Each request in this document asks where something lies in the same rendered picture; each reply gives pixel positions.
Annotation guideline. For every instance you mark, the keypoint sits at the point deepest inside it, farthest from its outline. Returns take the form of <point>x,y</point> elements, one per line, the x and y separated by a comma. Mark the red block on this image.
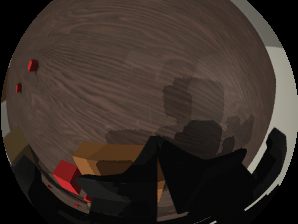
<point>67,173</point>

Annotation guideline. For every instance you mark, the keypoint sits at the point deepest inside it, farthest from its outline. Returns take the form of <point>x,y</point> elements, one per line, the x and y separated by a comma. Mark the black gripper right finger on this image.
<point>185,174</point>

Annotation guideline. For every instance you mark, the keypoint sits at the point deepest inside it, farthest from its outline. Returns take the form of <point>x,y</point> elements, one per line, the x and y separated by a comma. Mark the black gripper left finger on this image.
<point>137,183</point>

